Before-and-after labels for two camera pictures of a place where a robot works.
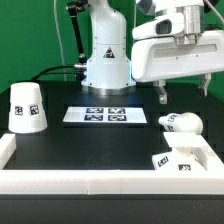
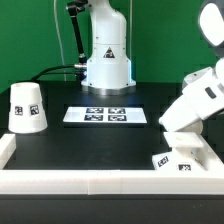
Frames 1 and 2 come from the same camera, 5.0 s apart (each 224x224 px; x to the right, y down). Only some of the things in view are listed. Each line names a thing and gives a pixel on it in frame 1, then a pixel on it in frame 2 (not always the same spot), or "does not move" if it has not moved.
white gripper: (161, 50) -> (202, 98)
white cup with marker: (26, 109) does not move
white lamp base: (189, 152) does not move
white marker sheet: (105, 114) does not move
